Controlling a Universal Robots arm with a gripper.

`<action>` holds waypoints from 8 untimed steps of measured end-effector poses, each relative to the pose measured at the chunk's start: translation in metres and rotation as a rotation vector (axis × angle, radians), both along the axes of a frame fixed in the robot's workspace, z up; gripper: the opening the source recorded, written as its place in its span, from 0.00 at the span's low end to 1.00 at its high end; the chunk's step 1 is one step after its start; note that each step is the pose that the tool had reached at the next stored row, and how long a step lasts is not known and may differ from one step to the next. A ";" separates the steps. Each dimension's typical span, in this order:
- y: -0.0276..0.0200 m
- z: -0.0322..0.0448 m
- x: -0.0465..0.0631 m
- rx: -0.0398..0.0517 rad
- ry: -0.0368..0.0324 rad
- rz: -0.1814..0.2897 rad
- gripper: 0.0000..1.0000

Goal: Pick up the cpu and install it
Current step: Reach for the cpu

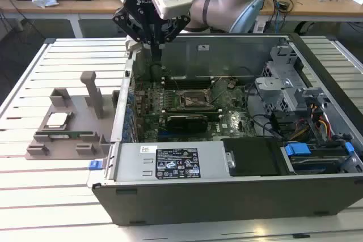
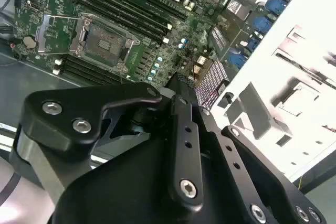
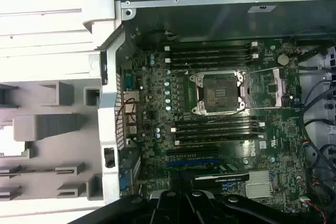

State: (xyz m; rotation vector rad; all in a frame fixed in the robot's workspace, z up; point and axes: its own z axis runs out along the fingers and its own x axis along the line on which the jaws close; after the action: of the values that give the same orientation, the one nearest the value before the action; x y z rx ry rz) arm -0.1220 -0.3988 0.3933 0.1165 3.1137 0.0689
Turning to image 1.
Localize hard disk in blue carrier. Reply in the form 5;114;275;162
280;142;356;175

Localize silver CPU chip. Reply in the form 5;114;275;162
46;112;69;129

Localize grey-brown parts rack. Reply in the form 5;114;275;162
24;71;121;161

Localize green motherboard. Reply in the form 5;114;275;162
133;79;258;143

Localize red yellow wire bundle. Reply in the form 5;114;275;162
294;104;333;142

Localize grey case latch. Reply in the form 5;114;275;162
125;35;142;53

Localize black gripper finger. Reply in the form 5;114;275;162
155;14;192;62
112;6;157;62

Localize dark grey PC case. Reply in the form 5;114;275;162
86;32;363;227

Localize CPU socket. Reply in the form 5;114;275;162
178;89;213;110

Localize black plastic bracket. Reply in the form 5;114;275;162
269;110;296;138

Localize black graphics card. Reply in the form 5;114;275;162
165;114;210;134

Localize black wire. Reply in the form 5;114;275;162
245;83;284;142

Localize silver power supply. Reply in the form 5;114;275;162
104;141;231;184

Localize green RAM stick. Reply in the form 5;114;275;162
36;130;95;138
165;108;221;117

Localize metal socket cover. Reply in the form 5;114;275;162
209;79;229;104

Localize crumpled white paper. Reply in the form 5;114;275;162
31;0;60;9

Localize black RAM slot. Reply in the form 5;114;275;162
163;84;213;89
163;76;213;80
163;81;213;86
163;79;213;83

